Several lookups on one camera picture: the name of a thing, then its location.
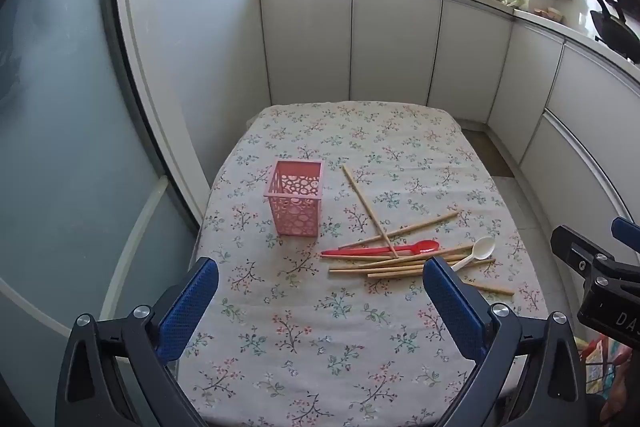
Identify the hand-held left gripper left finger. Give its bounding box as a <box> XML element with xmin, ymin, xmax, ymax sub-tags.
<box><xmin>55</xmin><ymin>257</ymin><xmax>221</xmax><ymax>427</ymax></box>

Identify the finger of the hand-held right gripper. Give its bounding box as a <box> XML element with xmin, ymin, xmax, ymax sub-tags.
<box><xmin>550</xmin><ymin>224</ymin><xmax>617</xmax><ymax>288</ymax></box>
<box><xmin>611</xmin><ymin>217</ymin><xmax>640</xmax><ymax>258</ymax></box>

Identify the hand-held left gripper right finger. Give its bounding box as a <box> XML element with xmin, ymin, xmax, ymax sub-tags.
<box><xmin>422</xmin><ymin>256</ymin><xmax>588</xmax><ymax>427</ymax></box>

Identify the red plastic spoon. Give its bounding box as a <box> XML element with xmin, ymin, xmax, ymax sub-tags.
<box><xmin>320</xmin><ymin>239</ymin><xmax>441</xmax><ymax>257</ymax></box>

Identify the white plastic spoon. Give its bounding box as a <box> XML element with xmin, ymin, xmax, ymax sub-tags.
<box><xmin>450</xmin><ymin>237</ymin><xmax>496</xmax><ymax>272</ymax></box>

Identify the pile of wooden chopsticks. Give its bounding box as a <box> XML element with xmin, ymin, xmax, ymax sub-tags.
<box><xmin>327</xmin><ymin>165</ymin><xmax>516</xmax><ymax>297</ymax></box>

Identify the pink perforated plastic basket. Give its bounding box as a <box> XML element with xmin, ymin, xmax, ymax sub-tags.
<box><xmin>264</xmin><ymin>160</ymin><xmax>325</xmax><ymax>238</ymax></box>

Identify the colourful printed bag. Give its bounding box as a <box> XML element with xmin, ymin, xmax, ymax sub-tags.
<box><xmin>580</xmin><ymin>339</ymin><xmax>619</xmax><ymax>396</ymax></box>

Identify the floral tablecloth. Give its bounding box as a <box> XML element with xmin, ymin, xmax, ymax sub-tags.
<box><xmin>177</xmin><ymin>102</ymin><xmax>551</xmax><ymax>427</ymax></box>

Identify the black wok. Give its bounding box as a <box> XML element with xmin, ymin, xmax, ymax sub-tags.
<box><xmin>587</xmin><ymin>0</ymin><xmax>640</xmax><ymax>64</ymax></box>

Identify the frosted glass sliding door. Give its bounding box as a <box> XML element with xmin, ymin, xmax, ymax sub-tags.
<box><xmin>0</xmin><ymin>0</ymin><xmax>213</xmax><ymax>360</ymax></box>

